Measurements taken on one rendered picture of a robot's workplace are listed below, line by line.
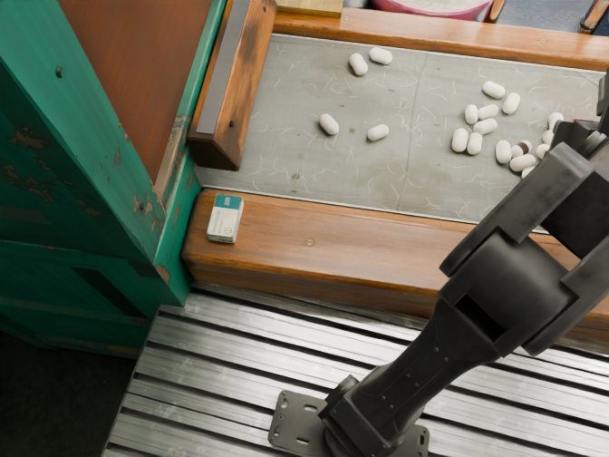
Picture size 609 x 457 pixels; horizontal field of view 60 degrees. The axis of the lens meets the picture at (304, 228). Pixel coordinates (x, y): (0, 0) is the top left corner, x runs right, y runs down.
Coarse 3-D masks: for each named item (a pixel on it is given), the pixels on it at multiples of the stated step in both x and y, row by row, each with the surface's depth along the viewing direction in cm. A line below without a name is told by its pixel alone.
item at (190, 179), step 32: (192, 160) 69; (192, 192) 71; (0, 256) 72; (32, 256) 65; (64, 256) 63; (96, 256) 61; (160, 256) 62; (0, 288) 90; (32, 288) 86; (64, 288) 83; (96, 288) 80; (128, 288) 71; (160, 288) 68; (0, 320) 113; (32, 320) 113; (64, 320) 107; (96, 320) 95; (128, 320) 94; (96, 352) 132; (128, 352) 125
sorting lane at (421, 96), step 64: (320, 64) 84; (384, 64) 84; (448, 64) 84; (512, 64) 84; (256, 128) 79; (320, 128) 79; (448, 128) 79; (512, 128) 79; (256, 192) 74; (320, 192) 75; (384, 192) 75; (448, 192) 75
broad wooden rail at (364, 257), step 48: (240, 192) 74; (192, 240) 69; (240, 240) 69; (288, 240) 69; (336, 240) 69; (384, 240) 69; (432, 240) 69; (288, 288) 73; (336, 288) 69; (384, 288) 67; (432, 288) 66; (576, 336) 73
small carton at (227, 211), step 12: (216, 204) 69; (228, 204) 69; (240, 204) 69; (216, 216) 68; (228, 216) 68; (240, 216) 70; (216, 228) 67; (228, 228) 67; (216, 240) 69; (228, 240) 68
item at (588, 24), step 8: (496, 0) 82; (504, 0) 81; (600, 0) 79; (608, 0) 79; (488, 8) 84; (496, 8) 83; (592, 8) 81; (600, 8) 80; (608, 8) 81; (488, 16) 85; (496, 16) 84; (584, 16) 83; (592, 16) 82; (600, 16) 81; (584, 24) 84; (592, 24) 83; (576, 32) 85; (584, 32) 84; (592, 32) 85
